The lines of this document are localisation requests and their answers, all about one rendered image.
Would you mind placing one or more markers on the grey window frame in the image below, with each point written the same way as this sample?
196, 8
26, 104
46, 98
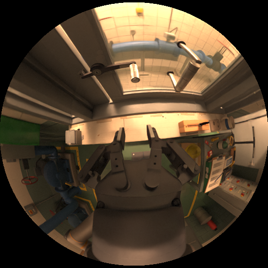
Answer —
48, 83

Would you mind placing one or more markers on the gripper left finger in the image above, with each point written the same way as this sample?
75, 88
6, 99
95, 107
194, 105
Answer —
117, 155

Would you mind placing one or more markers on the grey junction box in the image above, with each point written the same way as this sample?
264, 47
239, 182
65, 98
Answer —
72, 137

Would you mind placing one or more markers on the grey control console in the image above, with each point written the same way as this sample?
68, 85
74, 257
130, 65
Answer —
234, 192

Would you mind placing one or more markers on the blue pump with pipes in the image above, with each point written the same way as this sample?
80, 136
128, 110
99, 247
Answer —
56, 169

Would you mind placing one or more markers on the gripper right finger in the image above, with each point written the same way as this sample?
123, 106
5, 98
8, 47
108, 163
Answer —
155, 152

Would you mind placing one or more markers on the red torch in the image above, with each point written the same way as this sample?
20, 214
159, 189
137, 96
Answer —
212, 225

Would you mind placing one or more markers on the dark cockspur with silver knob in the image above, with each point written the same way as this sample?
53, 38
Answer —
117, 66

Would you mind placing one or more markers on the clipboard with paper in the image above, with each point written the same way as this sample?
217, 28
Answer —
215, 171

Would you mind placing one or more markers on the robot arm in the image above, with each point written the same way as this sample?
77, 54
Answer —
80, 232

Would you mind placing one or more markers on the yellow hard hat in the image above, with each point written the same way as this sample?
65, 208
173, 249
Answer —
193, 152

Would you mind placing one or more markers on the white and blue roll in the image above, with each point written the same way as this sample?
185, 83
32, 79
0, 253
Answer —
227, 122

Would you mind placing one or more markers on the grey drum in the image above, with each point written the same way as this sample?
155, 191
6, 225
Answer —
202, 215

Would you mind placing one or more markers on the grey keeper block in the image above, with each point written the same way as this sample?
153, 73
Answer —
82, 73

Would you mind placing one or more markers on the black tee key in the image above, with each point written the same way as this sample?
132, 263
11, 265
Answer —
253, 144

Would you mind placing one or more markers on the red valve handwheel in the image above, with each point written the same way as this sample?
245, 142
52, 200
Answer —
29, 180

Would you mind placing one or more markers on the grey switch box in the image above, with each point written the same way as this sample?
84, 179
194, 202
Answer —
31, 210

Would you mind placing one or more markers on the orange box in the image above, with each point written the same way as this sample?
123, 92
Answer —
189, 126

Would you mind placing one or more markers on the grey socket box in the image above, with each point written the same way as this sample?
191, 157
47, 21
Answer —
214, 125

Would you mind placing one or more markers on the grey glazed casement sash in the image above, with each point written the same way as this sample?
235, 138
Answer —
146, 107

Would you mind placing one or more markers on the green panel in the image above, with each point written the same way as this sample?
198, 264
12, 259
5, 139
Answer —
18, 130

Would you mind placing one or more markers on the green tool board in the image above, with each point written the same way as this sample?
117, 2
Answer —
211, 146

